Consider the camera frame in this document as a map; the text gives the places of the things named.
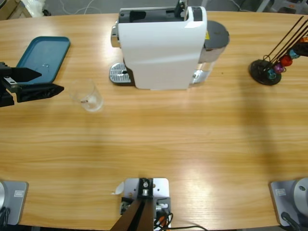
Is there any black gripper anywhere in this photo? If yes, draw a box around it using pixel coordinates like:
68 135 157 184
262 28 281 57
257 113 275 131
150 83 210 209
0 61 65 108

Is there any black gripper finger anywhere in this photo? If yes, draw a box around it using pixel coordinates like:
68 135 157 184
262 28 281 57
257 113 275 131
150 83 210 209
295 42 308 58

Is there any clear glass cup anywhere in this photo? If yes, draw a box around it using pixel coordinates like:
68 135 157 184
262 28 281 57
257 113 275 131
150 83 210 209
69 78 104 113

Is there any white capsule coffee machine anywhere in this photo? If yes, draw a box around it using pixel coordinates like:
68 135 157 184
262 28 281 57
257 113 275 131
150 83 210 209
109 0 231 91

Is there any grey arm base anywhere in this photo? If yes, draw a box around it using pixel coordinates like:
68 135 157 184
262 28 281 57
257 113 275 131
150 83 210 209
269 177 308 227
0 180 29 226

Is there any red coffee capsule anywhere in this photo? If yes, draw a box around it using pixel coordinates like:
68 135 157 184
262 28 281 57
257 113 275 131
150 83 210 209
280 55 294 67

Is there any teal plastic tray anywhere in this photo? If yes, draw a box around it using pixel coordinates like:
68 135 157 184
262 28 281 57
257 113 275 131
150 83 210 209
15 36 72 85

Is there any black capsule stand with rods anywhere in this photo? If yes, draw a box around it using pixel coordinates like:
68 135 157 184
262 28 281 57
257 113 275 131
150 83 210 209
249 15 308 86

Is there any brown cardboard box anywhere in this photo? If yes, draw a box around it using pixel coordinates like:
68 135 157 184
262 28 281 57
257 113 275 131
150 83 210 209
0 0 24 21

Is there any white plastic bag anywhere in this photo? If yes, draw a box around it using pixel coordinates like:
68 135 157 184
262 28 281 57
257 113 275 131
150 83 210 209
20 0 46 17

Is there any white paper tag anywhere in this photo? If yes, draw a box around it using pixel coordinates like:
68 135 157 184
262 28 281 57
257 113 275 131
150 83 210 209
110 181 125 195

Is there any white floor cable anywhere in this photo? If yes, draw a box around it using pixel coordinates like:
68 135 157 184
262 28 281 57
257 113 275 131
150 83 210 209
59 0 114 15

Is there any black cable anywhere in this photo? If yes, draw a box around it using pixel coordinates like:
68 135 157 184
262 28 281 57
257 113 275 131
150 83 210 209
281 211 301 231
0 206 12 227
154 211 207 231

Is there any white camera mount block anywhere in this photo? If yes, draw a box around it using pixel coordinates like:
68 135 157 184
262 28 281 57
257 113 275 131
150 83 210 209
120 177 172 229

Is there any dark camera post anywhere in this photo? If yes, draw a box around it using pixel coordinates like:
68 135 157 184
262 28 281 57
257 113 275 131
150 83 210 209
112 178 154 231

